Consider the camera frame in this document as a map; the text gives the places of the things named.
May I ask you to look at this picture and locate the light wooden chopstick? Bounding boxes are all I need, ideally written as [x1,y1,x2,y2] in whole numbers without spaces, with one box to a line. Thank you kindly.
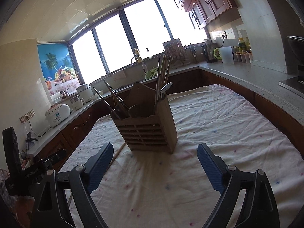
[67,142,126,206]
[159,54,167,91]

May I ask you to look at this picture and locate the steel spoon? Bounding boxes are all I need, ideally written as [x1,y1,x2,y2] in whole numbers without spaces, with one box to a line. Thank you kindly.
[160,82,173,99]

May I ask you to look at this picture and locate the lower wooden cabinets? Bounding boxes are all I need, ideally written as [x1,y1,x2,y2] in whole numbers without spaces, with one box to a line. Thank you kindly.
[31,66,303,162]

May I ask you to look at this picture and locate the floral white tablecloth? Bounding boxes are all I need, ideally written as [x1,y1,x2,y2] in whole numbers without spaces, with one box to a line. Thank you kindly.
[62,84,303,227]

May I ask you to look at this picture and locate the white rice cooker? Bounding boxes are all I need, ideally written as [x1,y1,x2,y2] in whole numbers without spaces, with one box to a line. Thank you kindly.
[45,104,71,128]

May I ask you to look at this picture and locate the white blender appliance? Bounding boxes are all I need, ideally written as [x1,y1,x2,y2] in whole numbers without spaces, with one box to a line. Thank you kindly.
[70,94,85,110]

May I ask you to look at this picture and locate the round white cooker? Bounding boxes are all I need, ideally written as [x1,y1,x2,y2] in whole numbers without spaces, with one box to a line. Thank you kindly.
[76,84,93,103]

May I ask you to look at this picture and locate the wooden utensil holder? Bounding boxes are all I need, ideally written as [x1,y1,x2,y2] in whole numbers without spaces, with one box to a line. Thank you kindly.
[110,82,177,154]

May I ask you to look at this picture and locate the fruit poster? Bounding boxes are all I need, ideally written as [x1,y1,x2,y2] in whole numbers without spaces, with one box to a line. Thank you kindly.
[37,43,80,96]

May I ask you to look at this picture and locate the grey countertop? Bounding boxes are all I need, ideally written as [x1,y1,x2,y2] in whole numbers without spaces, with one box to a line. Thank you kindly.
[28,62,303,157]

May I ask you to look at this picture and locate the sink faucet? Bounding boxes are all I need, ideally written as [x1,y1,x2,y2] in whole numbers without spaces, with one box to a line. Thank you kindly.
[130,55,148,74]

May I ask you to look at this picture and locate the gas stove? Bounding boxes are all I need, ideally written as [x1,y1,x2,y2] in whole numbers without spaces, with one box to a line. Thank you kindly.
[279,65,304,98]

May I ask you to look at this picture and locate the green vegetable bowl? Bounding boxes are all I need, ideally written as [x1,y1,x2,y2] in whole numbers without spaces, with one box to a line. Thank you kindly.
[145,67,158,80]

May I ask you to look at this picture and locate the condiment bottles rack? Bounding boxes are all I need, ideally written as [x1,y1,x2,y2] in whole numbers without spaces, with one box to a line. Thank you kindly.
[232,36,253,63]

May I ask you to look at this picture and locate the dish drying rack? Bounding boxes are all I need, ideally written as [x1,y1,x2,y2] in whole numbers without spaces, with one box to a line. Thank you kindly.
[162,39,198,65]

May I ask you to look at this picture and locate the white plastic jug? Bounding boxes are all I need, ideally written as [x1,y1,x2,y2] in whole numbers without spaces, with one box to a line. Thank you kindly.
[219,46,233,64]

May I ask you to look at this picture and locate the black electric kettle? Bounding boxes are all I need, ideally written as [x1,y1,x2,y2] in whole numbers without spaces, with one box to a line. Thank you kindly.
[201,39,217,63]

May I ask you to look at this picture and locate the black wok on stove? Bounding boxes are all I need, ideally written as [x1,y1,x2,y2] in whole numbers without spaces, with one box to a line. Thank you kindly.
[287,36,304,62]

